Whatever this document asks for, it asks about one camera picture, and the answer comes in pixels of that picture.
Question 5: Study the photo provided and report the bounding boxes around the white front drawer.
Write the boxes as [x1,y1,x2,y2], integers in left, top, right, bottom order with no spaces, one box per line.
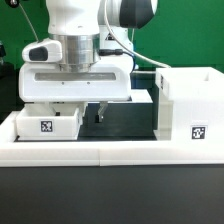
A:
[16,103,87,141]

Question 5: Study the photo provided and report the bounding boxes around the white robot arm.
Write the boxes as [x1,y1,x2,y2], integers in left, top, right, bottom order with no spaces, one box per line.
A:
[19,0,158,116]

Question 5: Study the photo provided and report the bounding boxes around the grey thin cable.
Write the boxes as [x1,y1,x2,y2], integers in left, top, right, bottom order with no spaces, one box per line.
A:
[18,3,41,44]

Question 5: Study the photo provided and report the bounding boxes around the white U-shaped boundary frame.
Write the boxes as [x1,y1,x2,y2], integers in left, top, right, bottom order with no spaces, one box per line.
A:
[0,112,224,167]

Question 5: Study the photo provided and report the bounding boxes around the black camera stand left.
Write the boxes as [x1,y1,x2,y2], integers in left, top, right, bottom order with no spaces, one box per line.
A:
[0,40,14,80]

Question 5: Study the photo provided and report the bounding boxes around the white drawer cabinet box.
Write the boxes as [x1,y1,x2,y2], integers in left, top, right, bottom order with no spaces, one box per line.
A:
[154,67,224,143]

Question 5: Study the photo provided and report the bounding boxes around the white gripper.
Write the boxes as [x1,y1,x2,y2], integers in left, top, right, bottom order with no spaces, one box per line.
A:
[19,38,133,123]

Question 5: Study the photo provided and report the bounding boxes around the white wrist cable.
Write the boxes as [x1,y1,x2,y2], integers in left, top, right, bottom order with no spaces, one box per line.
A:
[103,0,172,69]

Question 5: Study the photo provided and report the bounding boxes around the white fiducial marker sheet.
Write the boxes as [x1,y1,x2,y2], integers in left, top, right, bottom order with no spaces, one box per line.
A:
[131,89,152,103]

